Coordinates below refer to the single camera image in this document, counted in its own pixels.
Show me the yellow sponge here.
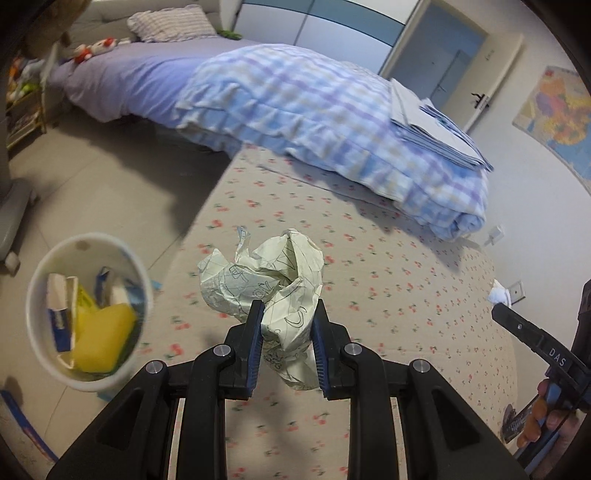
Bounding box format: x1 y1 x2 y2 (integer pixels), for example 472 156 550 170
72 304 136 374

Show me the white tissue ball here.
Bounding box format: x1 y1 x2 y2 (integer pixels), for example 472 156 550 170
488 279 512 307

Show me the torn blue cardboard box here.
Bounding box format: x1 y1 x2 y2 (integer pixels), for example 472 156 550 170
94 267 143 309

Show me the light blue milk carton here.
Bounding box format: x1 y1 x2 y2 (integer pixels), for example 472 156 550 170
46 273 78 353

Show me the printed paper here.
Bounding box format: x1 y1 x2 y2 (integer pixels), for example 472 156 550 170
197 227 325 390

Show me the yellow paper tissue pack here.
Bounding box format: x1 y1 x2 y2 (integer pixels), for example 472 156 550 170
67 276 99 323

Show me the white patterned trash bin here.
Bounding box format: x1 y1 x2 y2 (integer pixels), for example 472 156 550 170
25 232 153 393

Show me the person's right hand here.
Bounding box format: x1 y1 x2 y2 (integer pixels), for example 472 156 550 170
517 379 579 451

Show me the cherry print bed sheet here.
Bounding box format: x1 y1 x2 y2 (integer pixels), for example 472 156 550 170
135 147 518 479

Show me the grey rolling chair base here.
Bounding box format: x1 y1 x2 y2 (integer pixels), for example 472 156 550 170
0 118 37 276

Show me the folded grey striped cloth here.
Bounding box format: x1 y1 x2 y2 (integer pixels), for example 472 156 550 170
390 79 494 172

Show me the blue plaid folded blanket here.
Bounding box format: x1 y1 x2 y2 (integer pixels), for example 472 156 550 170
173 44 490 241

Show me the wooden toy shelf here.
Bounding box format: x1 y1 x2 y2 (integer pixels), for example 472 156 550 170
6 54 47 150

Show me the purple bed sheet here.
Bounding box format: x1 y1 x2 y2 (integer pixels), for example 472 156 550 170
49 36 253 128

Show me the red white plush toy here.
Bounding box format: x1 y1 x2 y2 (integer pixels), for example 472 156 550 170
72 37 118 64

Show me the blue white wardrobe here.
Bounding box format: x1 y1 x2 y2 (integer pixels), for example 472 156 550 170
233 0 423 74

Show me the plaid pillow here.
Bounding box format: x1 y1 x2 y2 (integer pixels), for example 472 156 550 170
126 4 217 43

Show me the brown plush blanket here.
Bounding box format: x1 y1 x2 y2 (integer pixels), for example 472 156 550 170
21 0 91 59

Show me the white wall socket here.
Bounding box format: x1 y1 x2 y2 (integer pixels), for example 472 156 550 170
507 280 526 305

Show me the white wall plug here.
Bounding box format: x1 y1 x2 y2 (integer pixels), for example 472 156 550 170
484 225 505 246

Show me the colourful wall map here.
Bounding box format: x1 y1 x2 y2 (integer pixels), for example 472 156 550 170
513 66 591 190

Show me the white door with handle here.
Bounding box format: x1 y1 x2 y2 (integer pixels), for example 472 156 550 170
465 33 524 131

